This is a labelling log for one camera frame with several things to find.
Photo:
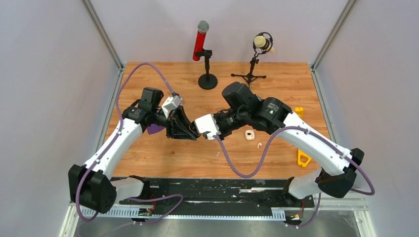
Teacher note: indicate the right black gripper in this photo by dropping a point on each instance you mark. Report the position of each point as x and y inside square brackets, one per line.
[223, 134]

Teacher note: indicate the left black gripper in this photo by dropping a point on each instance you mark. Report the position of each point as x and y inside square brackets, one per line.
[178, 126]

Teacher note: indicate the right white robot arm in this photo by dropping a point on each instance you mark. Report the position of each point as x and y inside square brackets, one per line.
[339, 166]

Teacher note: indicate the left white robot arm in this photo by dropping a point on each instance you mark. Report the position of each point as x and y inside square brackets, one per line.
[90, 184]

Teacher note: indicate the white earbud charging case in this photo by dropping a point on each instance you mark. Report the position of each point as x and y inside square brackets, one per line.
[249, 135]

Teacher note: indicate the purple metronome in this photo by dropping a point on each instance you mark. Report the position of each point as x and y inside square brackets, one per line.
[153, 129]

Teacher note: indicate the black tripod mic stand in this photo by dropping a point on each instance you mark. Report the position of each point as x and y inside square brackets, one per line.
[250, 77]

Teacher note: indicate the yellow stacking toy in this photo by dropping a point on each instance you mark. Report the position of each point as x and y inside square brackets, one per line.
[300, 112]

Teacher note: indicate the yellow plastic triangle toy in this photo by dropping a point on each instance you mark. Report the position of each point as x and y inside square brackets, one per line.
[303, 159]

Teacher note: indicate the beige condenser microphone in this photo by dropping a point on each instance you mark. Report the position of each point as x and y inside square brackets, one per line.
[263, 43]

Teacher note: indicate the red glitter microphone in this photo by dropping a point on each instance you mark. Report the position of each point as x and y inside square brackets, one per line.
[203, 27]

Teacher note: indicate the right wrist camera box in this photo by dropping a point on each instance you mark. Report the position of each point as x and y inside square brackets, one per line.
[207, 126]

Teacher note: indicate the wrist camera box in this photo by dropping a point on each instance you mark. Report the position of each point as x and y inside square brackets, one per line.
[207, 126]
[170, 104]

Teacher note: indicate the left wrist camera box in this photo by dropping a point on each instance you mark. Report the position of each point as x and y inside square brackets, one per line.
[170, 104]

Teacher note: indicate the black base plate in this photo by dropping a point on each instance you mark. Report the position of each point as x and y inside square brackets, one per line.
[203, 197]

